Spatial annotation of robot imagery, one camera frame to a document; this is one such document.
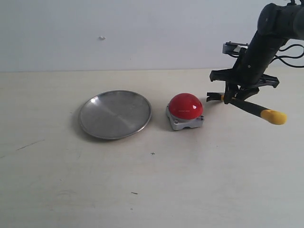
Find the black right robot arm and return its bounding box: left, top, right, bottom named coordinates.
left=209, top=0, right=304, bottom=104

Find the round stainless steel plate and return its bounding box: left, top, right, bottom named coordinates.
left=78, top=90, right=152, bottom=140

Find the red dome push button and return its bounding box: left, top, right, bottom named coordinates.
left=166, top=93, right=204, bottom=131

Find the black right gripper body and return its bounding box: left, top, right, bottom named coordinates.
left=209, top=47, right=279, bottom=88

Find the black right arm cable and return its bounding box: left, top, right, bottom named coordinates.
left=270, top=44, right=304, bottom=68

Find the yellow black claw hammer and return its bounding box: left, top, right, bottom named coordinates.
left=206, top=92, right=287, bottom=125

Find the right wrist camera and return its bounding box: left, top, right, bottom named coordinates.
left=222, top=41, right=249, bottom=57

